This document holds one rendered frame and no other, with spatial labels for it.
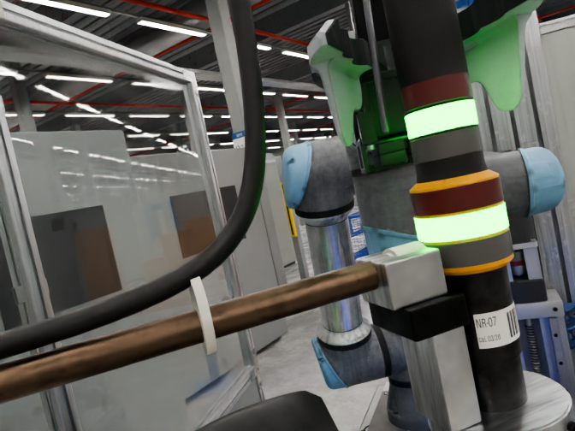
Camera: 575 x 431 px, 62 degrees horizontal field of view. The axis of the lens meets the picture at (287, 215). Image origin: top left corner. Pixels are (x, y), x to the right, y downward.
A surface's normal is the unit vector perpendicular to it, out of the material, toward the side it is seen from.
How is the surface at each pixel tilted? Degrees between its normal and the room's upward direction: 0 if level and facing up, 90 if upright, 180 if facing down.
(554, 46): 90
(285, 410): 34
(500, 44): 94
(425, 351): 90
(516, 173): 67
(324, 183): 106
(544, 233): 90
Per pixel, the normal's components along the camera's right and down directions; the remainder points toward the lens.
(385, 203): -0.34, 0.13
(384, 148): -0.10, 0.08
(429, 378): -0.92, 0.22
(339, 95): 0.91, -0.10
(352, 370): 0.14, 0.30
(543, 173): 0.09, -0.22
